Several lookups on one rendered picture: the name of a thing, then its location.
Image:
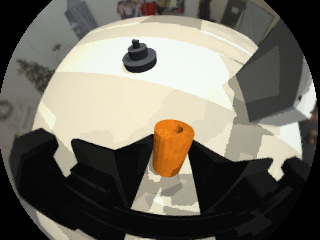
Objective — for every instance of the orange knob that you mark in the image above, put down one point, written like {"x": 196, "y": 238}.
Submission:
{"x": 172, "y": 142}

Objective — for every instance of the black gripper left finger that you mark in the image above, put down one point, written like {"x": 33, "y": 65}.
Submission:
{"x": 126, "y": 164}

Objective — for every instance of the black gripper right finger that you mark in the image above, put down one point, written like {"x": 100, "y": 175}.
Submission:
{"x": 215, "y": 176}

